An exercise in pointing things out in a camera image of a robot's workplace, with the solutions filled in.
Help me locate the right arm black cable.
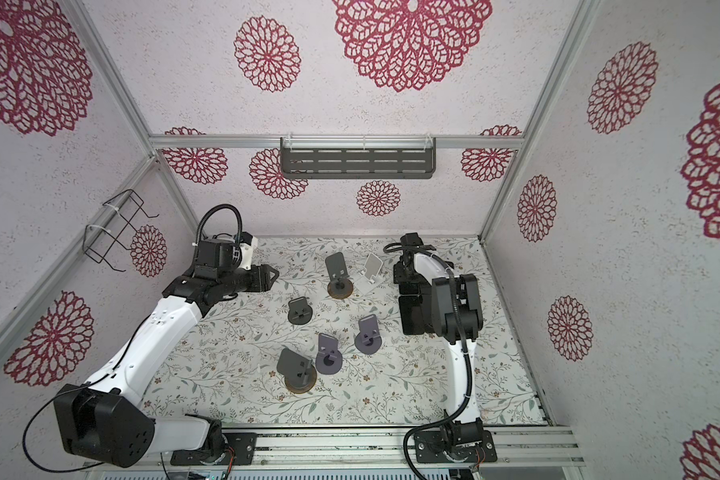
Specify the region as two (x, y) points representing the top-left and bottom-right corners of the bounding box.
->
(403, 254), (475, 480)

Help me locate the grey round right stand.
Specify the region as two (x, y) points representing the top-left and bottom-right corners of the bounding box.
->
(354, 314), (382, 355)

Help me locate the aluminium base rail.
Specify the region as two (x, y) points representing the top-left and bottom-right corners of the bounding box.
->
(224, 425), (585, 470)

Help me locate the grey round phone stand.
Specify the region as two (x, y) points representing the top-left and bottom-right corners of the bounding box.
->
(315, 333), (343, 375)

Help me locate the black phone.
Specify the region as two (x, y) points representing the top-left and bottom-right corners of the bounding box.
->
(398, 282), (433, 335)

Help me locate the dark grey wall shelf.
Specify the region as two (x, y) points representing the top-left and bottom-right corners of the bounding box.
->
(279, 137), (437, 180)

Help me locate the wooden base phone stand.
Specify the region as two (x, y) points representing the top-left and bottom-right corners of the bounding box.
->
(276, 347), (317, 394)

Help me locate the black wire wall rack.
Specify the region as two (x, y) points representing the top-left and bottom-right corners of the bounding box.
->
(80, 188), (159, 273)

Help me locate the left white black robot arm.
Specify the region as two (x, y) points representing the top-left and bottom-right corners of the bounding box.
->
(53, 232), (279, 468)

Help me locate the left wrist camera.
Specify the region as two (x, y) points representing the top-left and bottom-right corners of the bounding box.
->
(232, 232), (258, 270)

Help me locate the back wooden base stand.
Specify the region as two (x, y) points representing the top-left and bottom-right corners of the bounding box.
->
(325, 252), (354, 300)

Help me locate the dark left phone stand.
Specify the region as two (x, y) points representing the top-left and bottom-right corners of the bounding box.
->
(287, 296), (313, 326)

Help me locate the clear acrylic phone stand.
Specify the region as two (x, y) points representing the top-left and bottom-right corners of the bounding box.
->
(354, 253), (384, 295)

